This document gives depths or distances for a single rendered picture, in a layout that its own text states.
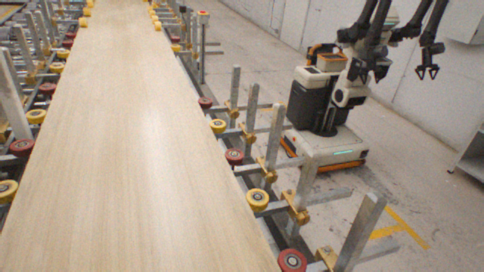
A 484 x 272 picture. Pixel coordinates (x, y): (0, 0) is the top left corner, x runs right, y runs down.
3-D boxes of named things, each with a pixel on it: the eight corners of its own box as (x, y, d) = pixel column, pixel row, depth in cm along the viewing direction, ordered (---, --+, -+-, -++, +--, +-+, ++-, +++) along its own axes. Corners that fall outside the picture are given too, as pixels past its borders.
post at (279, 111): (265, 193, 135) (283, 101, 109) (268, 198, 132) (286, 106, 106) (259, 194, 134) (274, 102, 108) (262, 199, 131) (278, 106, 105)
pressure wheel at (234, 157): (231, 183, 119) (233, 161, 113) (219, 172, 124) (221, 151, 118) (245, 175, 124) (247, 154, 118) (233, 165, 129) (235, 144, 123)
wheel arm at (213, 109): (269, 106, 176) (271, 100, 174) (271, 109, 174) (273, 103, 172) (200, 112, 162) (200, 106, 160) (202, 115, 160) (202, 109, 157)
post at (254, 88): (246, 163, 156) (257, 80, 130) (249, 167, 153) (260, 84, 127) (240, 164, 154) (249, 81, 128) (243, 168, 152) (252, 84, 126)
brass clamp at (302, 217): (292, 197, 114) (294, 188, 111) (310, 224, 104) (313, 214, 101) (277, 200, 112) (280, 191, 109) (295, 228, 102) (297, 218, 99)
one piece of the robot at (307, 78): (280, 127, 284) (297, 42, 238) (327, 122, 301) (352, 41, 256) (297, 146, 258) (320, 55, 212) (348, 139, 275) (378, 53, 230)
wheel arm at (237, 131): (288, 128, 157) (290, 121, 155) (291, 131, 155) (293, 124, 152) (212, 137, 143) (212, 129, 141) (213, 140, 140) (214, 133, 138)
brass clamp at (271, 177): (265, 163, 135) (267, 155, 132) (277, 182, 124) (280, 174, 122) (253, 165, 133) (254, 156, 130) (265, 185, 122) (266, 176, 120)
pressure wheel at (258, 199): (256, 231, 100) (260, 208, 94) (238, 218, 104) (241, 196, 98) (269, 217, 106) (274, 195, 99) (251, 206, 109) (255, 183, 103)
